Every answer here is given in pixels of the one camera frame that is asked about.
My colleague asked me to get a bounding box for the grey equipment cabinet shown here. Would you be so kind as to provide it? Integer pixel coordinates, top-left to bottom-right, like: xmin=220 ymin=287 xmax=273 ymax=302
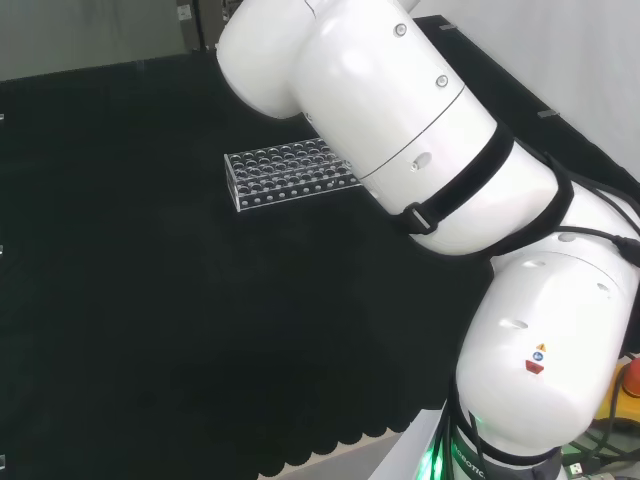
xmin=177 ymin=0 xmax=224 ymax=52

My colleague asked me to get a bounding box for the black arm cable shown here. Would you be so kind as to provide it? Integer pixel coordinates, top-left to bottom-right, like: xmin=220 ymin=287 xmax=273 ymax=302
xmin=553 ymin=169 xmax=640 ymax=265

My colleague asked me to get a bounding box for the black bench cloth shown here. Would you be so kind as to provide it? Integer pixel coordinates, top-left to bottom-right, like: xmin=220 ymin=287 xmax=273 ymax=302
xmin=0 ymin=14 xmax=640 ymax=480

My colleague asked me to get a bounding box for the yellow stop button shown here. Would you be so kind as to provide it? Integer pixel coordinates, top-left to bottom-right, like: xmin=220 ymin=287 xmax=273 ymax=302
xmin=607 ymin=352 xmax=640 ymax=437

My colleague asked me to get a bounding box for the clear acrylic test tube rack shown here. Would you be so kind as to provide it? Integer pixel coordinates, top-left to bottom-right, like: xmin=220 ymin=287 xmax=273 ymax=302
xmin=223 ymin=137 xmax=363 ymax=214

